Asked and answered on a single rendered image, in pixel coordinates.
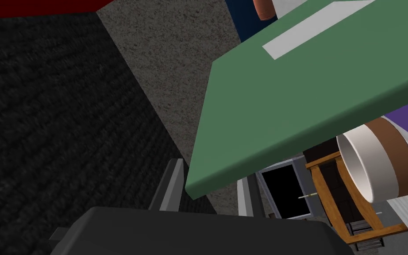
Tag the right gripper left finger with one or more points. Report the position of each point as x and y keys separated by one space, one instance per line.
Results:
x=171 y=186

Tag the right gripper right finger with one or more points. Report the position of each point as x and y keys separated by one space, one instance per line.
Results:
x=245 y=198

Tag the green table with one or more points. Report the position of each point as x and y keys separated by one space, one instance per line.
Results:
x=296 y=106

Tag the wooden chair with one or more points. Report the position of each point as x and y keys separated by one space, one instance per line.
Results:
x=358 y=203

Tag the white and brown cup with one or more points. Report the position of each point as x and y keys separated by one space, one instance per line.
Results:
x=377 y=163

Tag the white flat strip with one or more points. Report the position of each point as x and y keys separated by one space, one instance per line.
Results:
x=313 y=26

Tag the brown cylinder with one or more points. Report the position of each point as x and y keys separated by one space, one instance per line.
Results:
x=265 y=9

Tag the black window with grey frame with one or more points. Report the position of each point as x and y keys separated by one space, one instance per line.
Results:
x=285 y=191

